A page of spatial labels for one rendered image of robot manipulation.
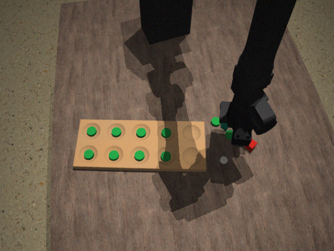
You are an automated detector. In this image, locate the green disc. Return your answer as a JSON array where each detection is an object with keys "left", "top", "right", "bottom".
[
  {"left": 134, "top": 151, "right": 144, "bottom": 161},
  {"left": 161, "top": 128, "right": 171, "bottom": 138},
  {"left": 111, "top": 127, "right": 121, "bottom": 137},
  {"left": 211, "top": 117, "right": 220, "bottom": 127},
  {"left": 225, "top": 130, "right": 233, "bottom": 140},
  {"left": 109, "top": 150, "right": 119, "bottom": 161},
  {"left": 87, "top": 127, "right": 97, "bottom": 137},
  {"left": 84, "top": 150, "right": 94, "bottom": 160},
  {"left": 136, "top": 128, "right": 146, "bottom": 138},
  {"left": 161, "top": 151, "right": 171, "bottom": 162}
]

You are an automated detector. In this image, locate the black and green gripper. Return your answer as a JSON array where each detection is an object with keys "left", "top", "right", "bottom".
[{"left": 219, "top": 100, "right": 245, "bottom": 131}]

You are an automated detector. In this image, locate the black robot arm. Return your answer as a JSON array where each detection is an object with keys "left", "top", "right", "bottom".
[{"left": 227, "top": 0, "right": 297, "bottom": 148}]

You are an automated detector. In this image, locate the tan wooden tray with round pockets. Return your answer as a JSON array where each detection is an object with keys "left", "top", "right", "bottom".
[{"left": 73, "top": 119, "right": 207, "bottom": 172}]

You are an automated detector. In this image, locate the red cube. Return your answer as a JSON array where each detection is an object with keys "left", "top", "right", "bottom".
[{"left": 244, "top": 139, "right": 257, "bottom": 152}]

